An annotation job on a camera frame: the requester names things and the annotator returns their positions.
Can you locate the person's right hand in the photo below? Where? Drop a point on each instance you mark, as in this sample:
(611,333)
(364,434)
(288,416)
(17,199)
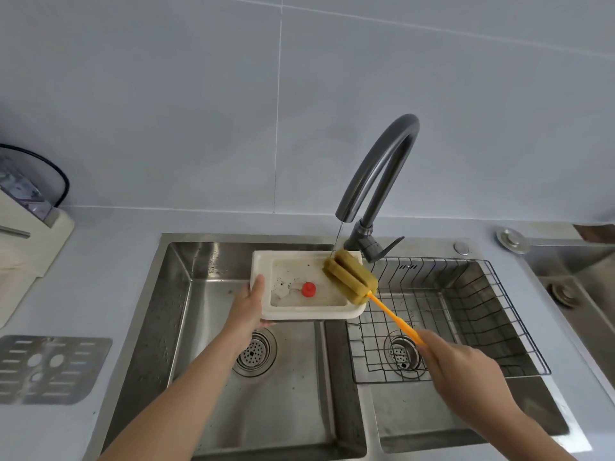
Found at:
(463,367)

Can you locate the person's left hand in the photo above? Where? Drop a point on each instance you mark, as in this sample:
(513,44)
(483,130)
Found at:
(245,309)

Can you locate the person's left thumb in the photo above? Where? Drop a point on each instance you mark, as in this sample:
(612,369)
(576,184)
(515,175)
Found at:
(257,291)

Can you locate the person's right fingers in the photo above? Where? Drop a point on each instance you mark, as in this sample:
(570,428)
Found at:
(425,344)

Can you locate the white rectangular plastic tray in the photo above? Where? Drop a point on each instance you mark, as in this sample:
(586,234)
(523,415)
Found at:
(307,285)

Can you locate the person's left forearm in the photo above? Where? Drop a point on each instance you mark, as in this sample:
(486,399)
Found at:
(175,400)

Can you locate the person's right forearm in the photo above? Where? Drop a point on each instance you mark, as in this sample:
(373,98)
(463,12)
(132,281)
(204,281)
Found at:
(523,434)

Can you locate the round steel sink strainer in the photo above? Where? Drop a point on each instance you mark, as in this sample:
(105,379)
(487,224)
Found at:
(254,352)
(402,352)

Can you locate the red bottle cap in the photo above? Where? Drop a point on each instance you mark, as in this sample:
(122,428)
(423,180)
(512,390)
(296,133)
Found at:
(309,289)

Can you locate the stainless steel double sink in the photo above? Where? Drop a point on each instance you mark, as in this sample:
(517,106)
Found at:
(307,350)

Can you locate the round steel sink button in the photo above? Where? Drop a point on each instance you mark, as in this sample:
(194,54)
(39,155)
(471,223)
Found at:
(461,248)

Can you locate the round steel cover cap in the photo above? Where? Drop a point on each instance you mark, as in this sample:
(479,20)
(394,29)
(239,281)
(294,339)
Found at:
(512,240)

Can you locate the grey curved kitchen faucet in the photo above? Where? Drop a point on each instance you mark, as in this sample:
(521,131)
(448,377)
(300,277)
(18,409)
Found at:
(379,187)

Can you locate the perforated steel drain plate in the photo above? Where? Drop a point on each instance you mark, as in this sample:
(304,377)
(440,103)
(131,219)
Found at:
(50,369)

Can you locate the beige countertop appliance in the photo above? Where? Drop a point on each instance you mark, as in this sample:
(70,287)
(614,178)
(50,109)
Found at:
(26,240)

